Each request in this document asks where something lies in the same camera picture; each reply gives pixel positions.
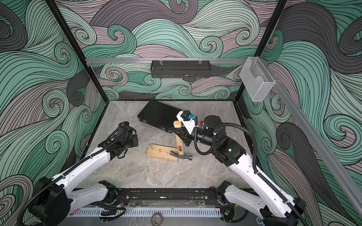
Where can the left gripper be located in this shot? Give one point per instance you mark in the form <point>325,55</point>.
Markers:
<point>135,143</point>

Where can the wooden handle claw hammer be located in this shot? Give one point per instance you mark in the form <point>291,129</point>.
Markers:
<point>180,153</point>

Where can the black hard case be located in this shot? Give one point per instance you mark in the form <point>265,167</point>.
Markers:
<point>159,115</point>

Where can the black wall shelf tray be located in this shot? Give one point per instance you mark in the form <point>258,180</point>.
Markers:
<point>180,68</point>

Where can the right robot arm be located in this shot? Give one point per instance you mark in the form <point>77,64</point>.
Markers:
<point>271,204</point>

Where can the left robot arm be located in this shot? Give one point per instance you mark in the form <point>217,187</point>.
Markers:
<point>56,198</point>

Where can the white slotted cable duct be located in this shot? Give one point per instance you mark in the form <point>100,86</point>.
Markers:
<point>149,211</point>

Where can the clear plastic wall bin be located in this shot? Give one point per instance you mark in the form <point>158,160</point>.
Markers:
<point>257,78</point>

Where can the wooden block with nails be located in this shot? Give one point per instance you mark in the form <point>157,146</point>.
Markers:
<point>161,153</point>

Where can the tape roll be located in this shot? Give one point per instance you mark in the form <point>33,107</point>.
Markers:
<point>156,219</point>

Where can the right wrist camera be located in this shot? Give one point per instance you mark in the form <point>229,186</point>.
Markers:
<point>188,120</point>

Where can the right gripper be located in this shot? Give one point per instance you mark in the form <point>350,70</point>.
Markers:
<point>183,133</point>

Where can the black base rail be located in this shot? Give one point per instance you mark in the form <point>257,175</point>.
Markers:
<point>202,196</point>

